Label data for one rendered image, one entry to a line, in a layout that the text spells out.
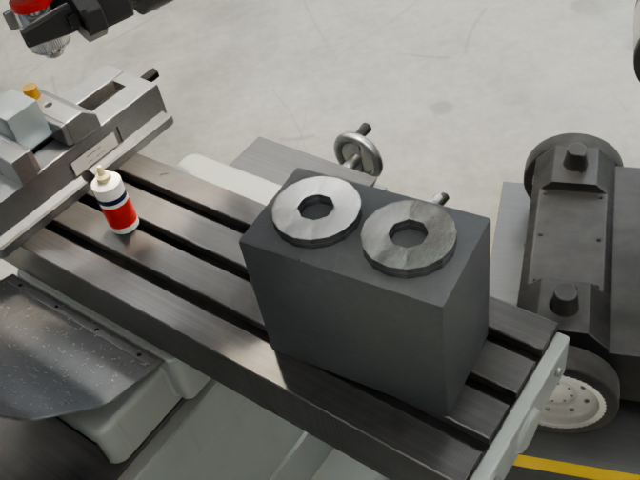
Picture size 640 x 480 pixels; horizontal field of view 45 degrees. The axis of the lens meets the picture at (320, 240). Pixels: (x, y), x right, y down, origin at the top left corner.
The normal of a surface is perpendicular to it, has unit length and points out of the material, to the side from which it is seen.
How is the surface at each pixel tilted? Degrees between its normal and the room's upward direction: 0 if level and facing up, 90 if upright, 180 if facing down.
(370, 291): 90
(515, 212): 0
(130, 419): 90
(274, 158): 0
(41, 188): 90
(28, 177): 90
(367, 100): 0
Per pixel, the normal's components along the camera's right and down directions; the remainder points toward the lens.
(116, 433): 0.81, 0.33
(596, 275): -0.14, -0.68
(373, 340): -0.48, 0.68
